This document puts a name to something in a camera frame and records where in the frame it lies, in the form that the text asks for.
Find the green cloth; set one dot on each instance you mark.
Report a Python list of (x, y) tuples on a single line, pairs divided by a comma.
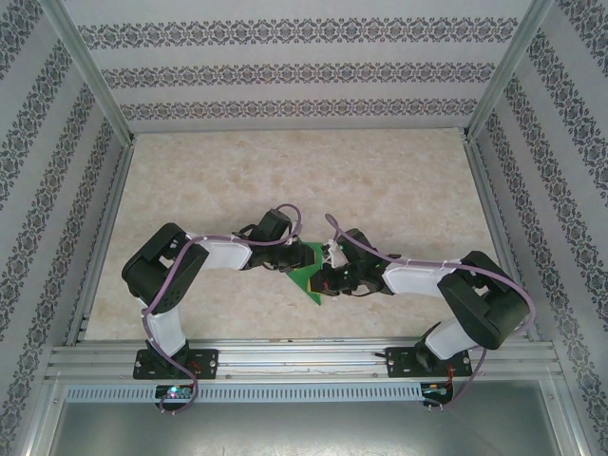
[(301, 280)]

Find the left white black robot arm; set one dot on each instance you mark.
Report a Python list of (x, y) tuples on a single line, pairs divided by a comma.
[(157, 275)]

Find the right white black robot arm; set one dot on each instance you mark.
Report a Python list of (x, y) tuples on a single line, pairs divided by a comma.
[(484, 304)]

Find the grey metal tray panel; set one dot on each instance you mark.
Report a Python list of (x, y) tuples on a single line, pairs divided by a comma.
[(304, 427)]

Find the aluminium mounting rail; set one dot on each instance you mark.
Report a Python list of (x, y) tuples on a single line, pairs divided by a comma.
[(304, 361)]

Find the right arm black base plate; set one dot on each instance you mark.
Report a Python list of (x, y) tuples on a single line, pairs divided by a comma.
[(399, 363)]

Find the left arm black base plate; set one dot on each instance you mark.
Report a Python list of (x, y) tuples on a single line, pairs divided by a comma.
[(206, 363)]

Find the aluminium side rail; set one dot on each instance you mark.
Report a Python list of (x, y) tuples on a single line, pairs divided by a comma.
[(482, 180), (103, 228)]

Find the aluminium corner post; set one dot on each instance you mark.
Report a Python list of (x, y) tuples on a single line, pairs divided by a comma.
[(506, 71), (95, 76)]

